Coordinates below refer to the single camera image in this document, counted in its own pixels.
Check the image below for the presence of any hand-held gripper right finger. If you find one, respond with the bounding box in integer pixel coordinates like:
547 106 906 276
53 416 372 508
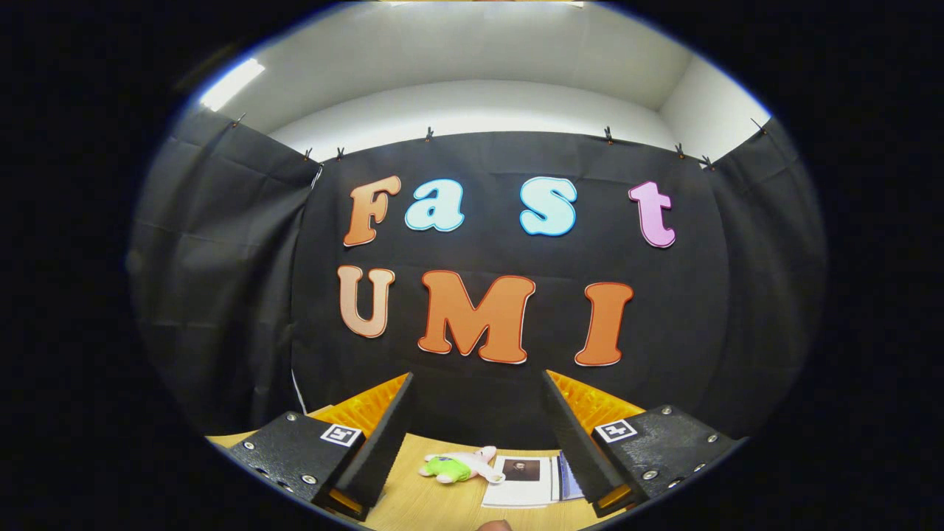
542 369 746 517

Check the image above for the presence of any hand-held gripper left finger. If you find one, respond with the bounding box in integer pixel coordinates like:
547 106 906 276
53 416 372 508
220 372 415 521

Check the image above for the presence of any white book with dark photo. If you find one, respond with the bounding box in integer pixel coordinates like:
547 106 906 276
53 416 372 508
482 455 561 508

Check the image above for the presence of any blue book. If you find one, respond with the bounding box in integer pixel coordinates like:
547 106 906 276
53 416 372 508
557 450 587 502

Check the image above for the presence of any green and pink plush toy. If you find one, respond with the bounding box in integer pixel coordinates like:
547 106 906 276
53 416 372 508
419 445 506 485

